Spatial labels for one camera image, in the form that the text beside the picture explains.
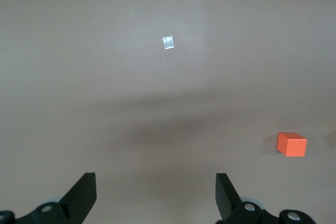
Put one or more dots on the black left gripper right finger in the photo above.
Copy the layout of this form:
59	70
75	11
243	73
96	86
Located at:
228	200

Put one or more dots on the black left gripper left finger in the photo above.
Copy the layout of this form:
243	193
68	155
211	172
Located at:
78	197

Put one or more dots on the orange wooden cube block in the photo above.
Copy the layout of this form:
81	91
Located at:
295	147

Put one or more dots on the small clear tape piece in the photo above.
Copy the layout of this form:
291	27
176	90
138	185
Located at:
168	43

